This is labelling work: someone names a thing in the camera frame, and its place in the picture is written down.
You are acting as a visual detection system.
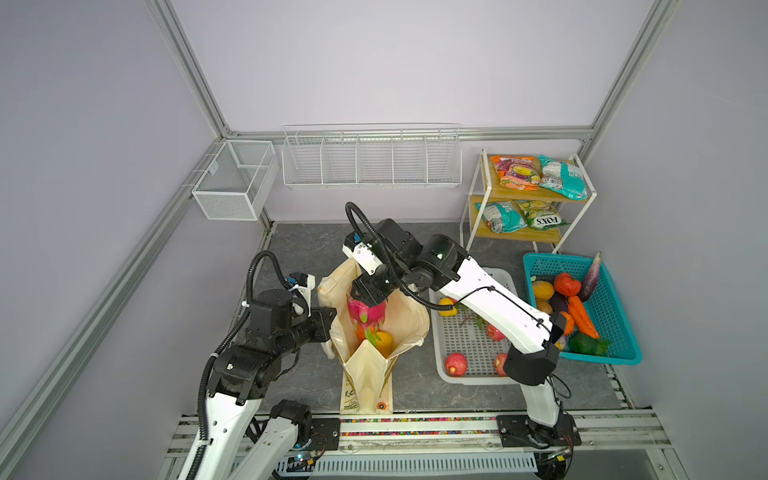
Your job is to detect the pink dragon fruit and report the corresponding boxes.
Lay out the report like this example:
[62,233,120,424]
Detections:
[347,296,387,345]

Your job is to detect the yellow pear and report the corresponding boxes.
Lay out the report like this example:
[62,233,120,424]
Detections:
[370,330,394,358]

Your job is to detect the cream canvas grocery bag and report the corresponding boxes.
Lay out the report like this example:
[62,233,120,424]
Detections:
[318,259,429,415]

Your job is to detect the orange pumpkin vegetable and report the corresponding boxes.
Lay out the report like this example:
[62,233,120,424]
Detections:
[561,312,576,336]

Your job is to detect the purple eggplant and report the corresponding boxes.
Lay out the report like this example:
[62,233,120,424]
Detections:
[578,252,602,302]

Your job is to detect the red tomato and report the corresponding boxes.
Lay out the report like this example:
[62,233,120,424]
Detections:
[553,272,582,297]

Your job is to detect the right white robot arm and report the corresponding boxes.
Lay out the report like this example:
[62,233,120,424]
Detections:
[343,202,581,449]

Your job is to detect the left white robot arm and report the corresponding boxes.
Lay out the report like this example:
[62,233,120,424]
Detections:
[179,250,337,479]

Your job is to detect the yellow lemon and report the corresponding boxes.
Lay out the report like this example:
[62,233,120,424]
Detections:
[438,297,458,317]

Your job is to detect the white plastic fruit basket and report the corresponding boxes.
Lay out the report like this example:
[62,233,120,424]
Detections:
[430,260,551,386]

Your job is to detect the red apple front left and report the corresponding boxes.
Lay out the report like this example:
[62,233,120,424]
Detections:
[444,353,468,377]

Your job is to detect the red apple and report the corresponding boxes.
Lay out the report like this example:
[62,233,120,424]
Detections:
[444,353,468,377]
[494,354,507,376]

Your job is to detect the red apple centre basket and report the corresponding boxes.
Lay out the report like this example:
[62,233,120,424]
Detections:
[486,324,506,342]

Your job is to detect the red apple back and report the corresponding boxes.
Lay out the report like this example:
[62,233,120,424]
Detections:
[494,354,507,376]

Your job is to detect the teal white snack packet lower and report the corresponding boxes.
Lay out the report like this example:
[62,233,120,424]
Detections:
[475,201,527,234]

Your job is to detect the small white mesh basket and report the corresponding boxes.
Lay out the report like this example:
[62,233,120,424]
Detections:
[192,140,279,221]

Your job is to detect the yellow potato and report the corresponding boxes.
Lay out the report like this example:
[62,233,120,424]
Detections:
[532,280,556,301]

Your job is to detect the white wood two-tier shelf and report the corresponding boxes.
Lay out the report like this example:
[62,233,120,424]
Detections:
[459,150,597,254]

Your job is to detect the green Fox's candy packet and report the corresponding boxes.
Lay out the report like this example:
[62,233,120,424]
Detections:
[515,200,568,231]

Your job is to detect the orange snack packet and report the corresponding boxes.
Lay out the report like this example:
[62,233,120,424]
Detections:
[490,155,541,191]

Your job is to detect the orange carrot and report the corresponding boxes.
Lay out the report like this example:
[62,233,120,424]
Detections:
[568,296,600,339]

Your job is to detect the green pepper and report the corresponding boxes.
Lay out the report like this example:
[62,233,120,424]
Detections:
[568,332,611,356]

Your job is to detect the teal snack packet upper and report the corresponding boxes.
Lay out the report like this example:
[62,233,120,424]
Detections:
[539,156,589,201]

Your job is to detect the teal plastic vegetable basket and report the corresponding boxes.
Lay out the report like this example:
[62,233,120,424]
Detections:
[523,253,642,365]

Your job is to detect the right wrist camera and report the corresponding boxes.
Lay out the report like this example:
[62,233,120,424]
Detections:
[342,242,383,276]

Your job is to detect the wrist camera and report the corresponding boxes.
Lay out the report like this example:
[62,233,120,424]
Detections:
[342,242,383,276]
[286,272,316,313]

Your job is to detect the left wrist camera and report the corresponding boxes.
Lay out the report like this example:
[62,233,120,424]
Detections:
[286,272,316,313]

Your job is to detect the long white wire basket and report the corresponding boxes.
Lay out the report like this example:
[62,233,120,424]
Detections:
[282,123,463,189]

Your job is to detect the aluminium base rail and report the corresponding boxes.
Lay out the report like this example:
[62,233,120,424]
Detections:
[159,410,688,479]

